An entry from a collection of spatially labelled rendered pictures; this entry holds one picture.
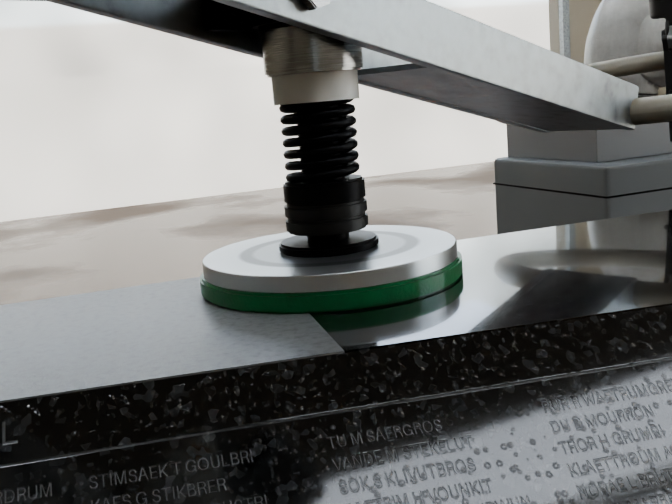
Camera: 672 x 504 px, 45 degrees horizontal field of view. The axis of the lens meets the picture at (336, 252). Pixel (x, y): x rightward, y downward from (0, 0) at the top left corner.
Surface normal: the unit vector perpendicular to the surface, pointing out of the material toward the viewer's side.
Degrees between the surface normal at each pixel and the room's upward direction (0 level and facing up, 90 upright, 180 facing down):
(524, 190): 90
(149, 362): 0
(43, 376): 0
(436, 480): 45
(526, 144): 90
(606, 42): 85
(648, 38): 83
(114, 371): 0
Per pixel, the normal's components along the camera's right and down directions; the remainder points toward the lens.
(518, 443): 0.09, -0.58
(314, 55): 0.08, 0.18
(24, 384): -0.08, -0.98
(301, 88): -0.30, 0.21
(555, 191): -0.93, 0.15
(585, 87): 0.69, 0.07
